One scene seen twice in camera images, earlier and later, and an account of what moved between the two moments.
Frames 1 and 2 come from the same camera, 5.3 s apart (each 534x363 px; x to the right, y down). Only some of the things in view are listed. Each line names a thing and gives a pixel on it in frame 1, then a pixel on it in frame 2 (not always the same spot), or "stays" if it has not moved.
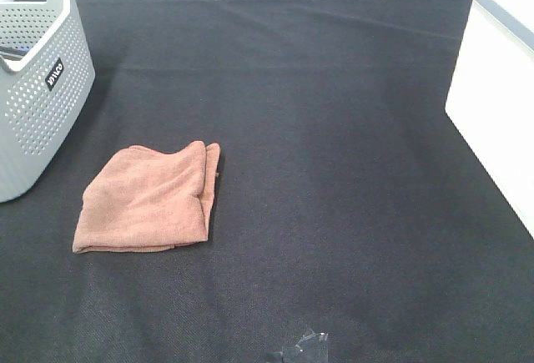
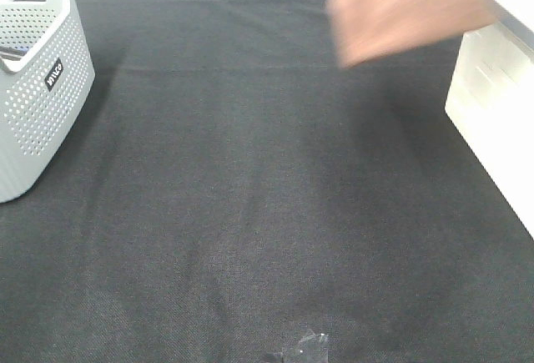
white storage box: (491, 93) stays
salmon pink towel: (146, 200) -> (371, 13)
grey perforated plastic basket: (47, 71) stays
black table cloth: (346, 199) stays
